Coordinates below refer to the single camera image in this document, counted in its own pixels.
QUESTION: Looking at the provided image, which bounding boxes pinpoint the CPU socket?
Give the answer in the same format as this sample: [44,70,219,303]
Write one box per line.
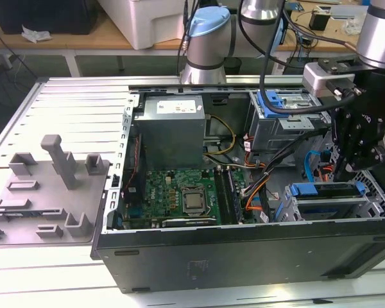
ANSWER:
[178,187,213,218]

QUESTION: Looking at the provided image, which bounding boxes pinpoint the metal drive cage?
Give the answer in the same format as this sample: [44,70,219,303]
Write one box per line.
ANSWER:
[246,90,334,155]

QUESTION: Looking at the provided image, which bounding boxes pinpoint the black RAM slot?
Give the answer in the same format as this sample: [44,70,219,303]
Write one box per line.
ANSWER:
[214,166,235,225]

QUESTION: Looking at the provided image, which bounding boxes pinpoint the grey power supply unit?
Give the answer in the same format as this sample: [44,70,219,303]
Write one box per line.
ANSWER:
[133,94,209,169]

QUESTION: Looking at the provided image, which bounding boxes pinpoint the hard disk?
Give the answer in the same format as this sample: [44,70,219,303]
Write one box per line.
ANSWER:
[275,181,366,222]

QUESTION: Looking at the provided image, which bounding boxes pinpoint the blue plastic latch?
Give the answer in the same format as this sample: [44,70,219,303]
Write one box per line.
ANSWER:
[256,91,291,118]

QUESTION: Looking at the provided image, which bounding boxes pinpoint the crumpled white plastic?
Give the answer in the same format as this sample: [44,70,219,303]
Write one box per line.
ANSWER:
[21,25,53,44]

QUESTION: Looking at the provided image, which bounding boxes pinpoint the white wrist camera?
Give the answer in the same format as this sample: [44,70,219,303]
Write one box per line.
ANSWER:
[302,62,356,97]

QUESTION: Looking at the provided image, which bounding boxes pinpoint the black graphics card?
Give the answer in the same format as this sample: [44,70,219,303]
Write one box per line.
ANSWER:
[153,216,219,229]

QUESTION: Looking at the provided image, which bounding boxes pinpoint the metal disk bay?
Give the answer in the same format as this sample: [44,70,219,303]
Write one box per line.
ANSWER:
[271,180,385,223]

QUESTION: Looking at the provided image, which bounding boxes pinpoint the black PC case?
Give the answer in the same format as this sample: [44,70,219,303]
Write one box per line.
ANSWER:
[89,74,385,295]

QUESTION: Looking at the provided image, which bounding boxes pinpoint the black case fan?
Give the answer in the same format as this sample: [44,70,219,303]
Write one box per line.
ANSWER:
[127,131,147,206]

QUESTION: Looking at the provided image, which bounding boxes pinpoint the flat white box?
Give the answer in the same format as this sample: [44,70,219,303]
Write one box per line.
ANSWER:
[330,4,368,21]

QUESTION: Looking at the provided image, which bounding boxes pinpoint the silver CPU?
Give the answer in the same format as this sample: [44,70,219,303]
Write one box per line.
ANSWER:
[183,192,205,210]

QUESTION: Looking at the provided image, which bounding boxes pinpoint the blue data wire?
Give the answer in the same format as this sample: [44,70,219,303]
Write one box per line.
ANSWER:
[303,148,321,182]

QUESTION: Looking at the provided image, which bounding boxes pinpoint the small black cube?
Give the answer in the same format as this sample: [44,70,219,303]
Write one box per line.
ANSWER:
[309,9,332,32]

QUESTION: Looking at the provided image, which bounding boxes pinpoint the grey parts rack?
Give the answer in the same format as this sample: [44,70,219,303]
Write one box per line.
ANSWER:
[0,133,112,247]

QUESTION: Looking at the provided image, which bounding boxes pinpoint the large black equipment box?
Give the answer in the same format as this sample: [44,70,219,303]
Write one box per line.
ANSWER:
[0,0,99,35]

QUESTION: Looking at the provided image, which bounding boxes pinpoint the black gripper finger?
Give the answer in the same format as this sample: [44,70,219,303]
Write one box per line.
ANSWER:
[330,107,357,180]
[346,141,385,180]

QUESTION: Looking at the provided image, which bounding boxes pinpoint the thin cable with metal plug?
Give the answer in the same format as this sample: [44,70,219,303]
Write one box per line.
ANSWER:
[178,0,196,76]

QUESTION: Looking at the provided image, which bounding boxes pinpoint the wooden desk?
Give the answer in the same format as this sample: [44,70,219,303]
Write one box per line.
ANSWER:
[0,0,360,78]

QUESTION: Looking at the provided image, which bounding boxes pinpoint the clear plastic bags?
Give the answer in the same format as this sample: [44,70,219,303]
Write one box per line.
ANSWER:
[342,15,363,35]

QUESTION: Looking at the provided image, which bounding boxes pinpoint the thick black camera cable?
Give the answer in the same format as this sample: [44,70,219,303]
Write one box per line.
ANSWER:
[258,0,363,115]

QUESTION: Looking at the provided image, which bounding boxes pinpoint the large white box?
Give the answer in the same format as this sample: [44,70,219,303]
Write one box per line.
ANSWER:
[98,0,209,51]

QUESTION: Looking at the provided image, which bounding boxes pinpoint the orange flat wire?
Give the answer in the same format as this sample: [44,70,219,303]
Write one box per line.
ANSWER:
[243,191,264,213]

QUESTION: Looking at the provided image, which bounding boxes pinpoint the orange black power wire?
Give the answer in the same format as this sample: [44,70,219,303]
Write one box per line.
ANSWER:
[319,150,335,185]

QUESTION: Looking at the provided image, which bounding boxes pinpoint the green motherboard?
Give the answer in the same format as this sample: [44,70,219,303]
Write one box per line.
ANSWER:
[124,166,256,230]

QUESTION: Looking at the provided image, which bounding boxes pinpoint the yellow black cable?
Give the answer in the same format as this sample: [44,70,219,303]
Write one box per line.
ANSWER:
[202,114,237,158]

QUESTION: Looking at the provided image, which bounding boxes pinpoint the black sleeved cable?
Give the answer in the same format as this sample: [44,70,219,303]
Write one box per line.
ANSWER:
[240,128,330,196]

